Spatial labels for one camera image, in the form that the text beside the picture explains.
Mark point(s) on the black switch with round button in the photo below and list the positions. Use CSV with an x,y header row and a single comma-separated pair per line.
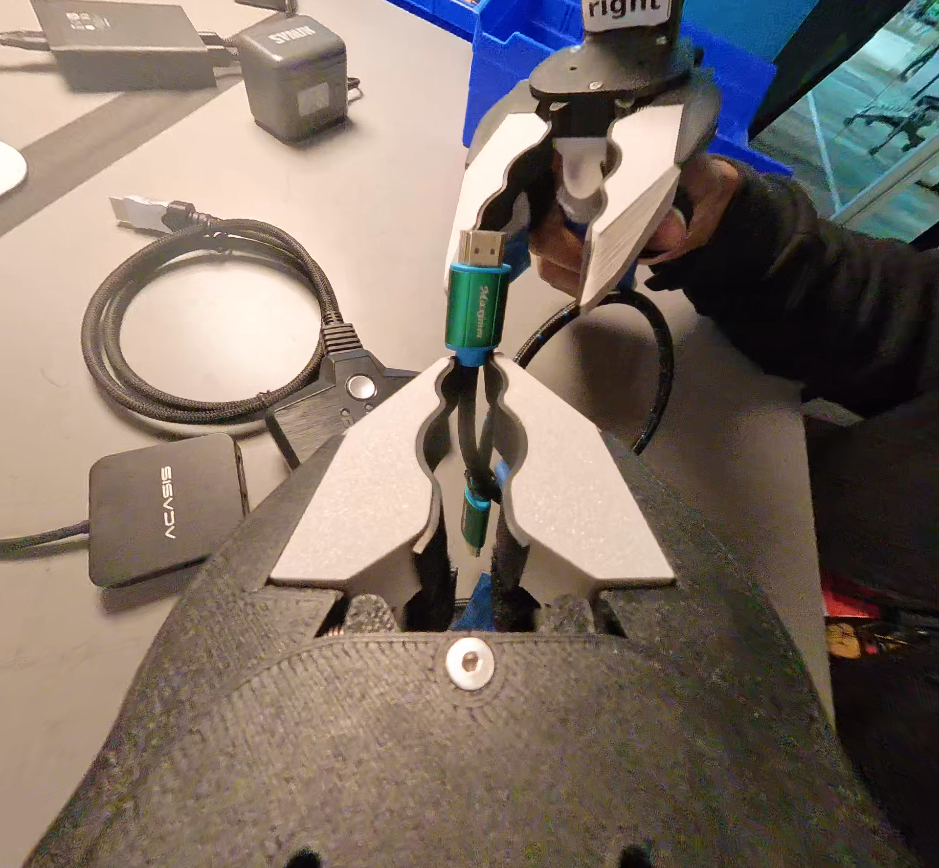
x,y
330,406

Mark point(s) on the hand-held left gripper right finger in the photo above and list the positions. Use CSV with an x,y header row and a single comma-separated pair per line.
x,y
587,501

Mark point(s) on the white rounded pad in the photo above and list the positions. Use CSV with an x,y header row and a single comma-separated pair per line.
x,y
9,171

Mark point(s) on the person's black printed clothing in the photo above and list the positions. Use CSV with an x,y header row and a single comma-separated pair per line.
x,y
873,516

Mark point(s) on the flat black box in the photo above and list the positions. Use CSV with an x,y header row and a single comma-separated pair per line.
x,y
125,39

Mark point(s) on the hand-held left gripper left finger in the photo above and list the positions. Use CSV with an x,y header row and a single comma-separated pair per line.
x,y
359,501

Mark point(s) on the person's right forearm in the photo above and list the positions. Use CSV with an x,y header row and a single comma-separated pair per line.
x,y
807,281

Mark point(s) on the black office chair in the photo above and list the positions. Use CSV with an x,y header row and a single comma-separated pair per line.
x,y
891,121

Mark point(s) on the black square hub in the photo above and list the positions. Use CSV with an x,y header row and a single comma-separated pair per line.
x,y
165,508

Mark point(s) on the person's right hand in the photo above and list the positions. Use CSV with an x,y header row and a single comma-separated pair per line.
x,y
704,200

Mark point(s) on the grey cube power adapter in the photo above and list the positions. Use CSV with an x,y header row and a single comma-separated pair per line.
x,y
293,83

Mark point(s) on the black flat panel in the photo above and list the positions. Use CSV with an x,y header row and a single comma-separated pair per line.
x,y
829,24

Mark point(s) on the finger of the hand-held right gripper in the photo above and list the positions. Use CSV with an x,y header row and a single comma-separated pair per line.
x,y
642,178
480,164

